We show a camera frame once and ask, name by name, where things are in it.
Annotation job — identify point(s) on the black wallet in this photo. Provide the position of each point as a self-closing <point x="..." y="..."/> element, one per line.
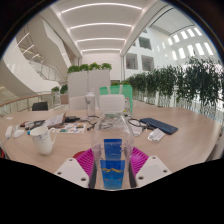
<point x="71" y="119"/>

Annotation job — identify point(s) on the row of green hedge plants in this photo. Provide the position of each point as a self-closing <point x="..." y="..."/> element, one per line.
<point x="196" y="83"/>

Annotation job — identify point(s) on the black notebook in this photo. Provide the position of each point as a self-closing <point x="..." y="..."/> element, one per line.
<point x="38" y="123"/>

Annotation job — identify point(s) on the green tote bag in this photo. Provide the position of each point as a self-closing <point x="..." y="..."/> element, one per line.
<point x="128" y="93"/>

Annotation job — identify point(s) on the white ceramic mug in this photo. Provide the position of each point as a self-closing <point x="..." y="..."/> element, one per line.
<point x="42" y="141"/>

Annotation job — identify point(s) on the white plastic packet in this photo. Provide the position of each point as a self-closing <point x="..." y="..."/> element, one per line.
<point x="156" y="135"/>
<point x="137" y="130"/>

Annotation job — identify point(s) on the white cabinet with plants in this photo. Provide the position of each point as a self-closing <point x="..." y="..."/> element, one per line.
<point x="88" y="83"/>

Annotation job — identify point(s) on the white computer mouse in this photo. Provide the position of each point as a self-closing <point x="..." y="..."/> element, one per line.
<point x="18" y="133"/>

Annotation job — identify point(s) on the white chair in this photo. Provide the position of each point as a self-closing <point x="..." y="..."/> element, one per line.
<point x="77" y="103"/>

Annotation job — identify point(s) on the colourful sticker sheet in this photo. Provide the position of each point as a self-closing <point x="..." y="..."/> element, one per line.
<point x="71" y="128"/>

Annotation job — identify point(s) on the white power strip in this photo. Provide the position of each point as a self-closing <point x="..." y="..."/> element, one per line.
<point x="8" y="132"/>

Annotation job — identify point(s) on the dark red phone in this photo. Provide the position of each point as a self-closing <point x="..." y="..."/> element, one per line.
<point x="24" y="124"/>

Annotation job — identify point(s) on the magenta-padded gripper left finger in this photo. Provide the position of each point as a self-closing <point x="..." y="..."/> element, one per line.
<point x="75" y="170"/>

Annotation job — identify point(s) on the black chair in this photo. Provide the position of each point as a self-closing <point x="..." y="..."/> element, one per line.
<point x="40" y="106"/>

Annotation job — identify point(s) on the open paper booklet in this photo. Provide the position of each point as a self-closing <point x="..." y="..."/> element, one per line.
<point x="55" y="120"/>

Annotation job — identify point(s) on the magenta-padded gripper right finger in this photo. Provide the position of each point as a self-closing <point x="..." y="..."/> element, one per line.
<point x="150" y="170"/>

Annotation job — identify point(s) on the clear white-lidded shaker bottle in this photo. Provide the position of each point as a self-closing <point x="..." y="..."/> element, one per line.
<point x="90" y="105"/>

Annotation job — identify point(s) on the clear blue-labelled water bottle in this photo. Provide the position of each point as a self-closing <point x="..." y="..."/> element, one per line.
<point x="112" y="150"/>

